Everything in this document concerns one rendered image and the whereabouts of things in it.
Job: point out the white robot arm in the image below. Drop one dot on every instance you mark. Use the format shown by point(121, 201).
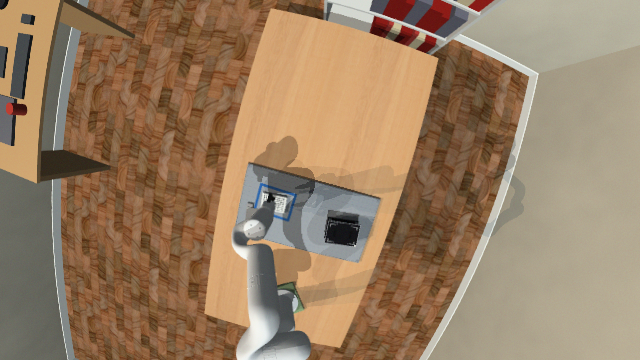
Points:
point(264, 309)

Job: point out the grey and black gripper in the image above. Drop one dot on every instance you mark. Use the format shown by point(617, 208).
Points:
point(269, 205)

